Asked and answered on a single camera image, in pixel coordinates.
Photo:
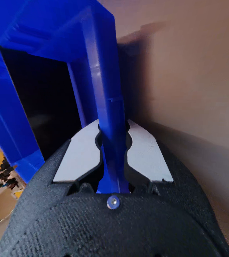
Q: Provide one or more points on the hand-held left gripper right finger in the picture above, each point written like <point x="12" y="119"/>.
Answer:
<point x="146" y="156"/>

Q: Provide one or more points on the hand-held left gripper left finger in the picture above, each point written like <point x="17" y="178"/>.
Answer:
<point x="80" y="154"/>

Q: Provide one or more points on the cardboard box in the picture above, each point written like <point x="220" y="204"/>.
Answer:
<point x="2" y="204"/>

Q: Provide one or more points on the black bin divider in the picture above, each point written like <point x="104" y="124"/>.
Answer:
<point x="46" y="104"/>

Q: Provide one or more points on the blue plastic storage bin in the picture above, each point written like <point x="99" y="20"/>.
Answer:
<point x="46" y="26"/>

